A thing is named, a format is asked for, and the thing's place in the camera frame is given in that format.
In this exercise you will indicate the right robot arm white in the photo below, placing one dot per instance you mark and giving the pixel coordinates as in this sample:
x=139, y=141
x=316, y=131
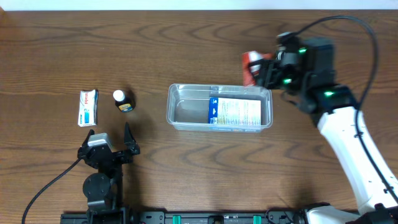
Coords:
x=337, y=116

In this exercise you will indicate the clear plastic container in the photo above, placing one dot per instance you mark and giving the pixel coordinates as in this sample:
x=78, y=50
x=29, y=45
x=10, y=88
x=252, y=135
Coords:
x=188, y=104

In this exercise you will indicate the small dark bottle white cap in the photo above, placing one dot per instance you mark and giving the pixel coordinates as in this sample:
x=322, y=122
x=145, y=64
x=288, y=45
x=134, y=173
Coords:
x=123, y=102

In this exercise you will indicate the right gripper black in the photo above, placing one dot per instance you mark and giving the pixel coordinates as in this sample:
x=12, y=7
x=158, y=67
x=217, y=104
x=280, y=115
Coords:
x=267, y=74

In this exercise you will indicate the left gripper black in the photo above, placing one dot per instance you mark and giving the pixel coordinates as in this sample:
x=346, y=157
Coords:
x=109, y=156

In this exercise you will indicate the red medicine sachet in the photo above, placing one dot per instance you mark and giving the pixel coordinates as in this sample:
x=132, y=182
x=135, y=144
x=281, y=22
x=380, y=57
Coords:
x=248, y=57

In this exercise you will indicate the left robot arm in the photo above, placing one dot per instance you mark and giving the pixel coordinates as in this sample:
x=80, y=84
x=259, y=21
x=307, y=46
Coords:
x=104, y=189

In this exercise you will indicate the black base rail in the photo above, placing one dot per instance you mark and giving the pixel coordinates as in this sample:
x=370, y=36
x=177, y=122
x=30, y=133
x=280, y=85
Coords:
x=270, y=216

